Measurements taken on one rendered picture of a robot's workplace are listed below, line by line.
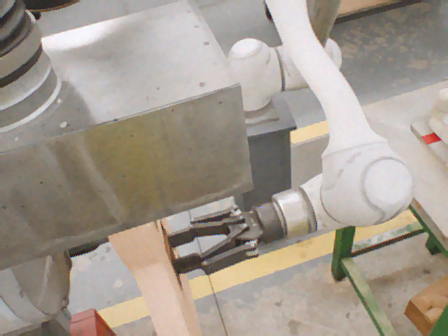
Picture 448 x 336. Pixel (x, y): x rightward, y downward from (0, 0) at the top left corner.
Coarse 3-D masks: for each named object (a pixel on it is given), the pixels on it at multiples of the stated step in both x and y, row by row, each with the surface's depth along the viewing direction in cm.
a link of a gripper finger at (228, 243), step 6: (240, 228) 76; (246, 228) 76; (228, 234) 76; (234, 234) 76; (228, 240) 75; (216, 246) 75; (222, 246) 75; (228, 246) 75; (234, 246) 76; (204, 252) 74; (210, 252) 74; (216, 252) 74; (222, 252) 75; (198, 258) 73; (204, 258) 73
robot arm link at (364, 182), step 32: (288, 0) 83; (288, 32) 82; (320, 64) 72; (320, 96) 70; (352, 96) 67; (352, 128) 64; (352, 160) 61; (384, 160) 57; (352, 192) 59; (384, 192) 57; (352, 224) 66
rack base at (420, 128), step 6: (444, 120) 110; (414, 126) 110; (420, 126) 110; (426, 126) 110; (420, 132) 109; (426, 132) 108; (432, 132) 108; (420, 138) 108; (426, 144) 107; (432, 144) 105; (438, 144) 105; (444, 144) 105; (432, 150) 105; (438, 150) 104; (444, 150) 104; (438, 156) 103; (444, 156) 102; (444, 162) 102
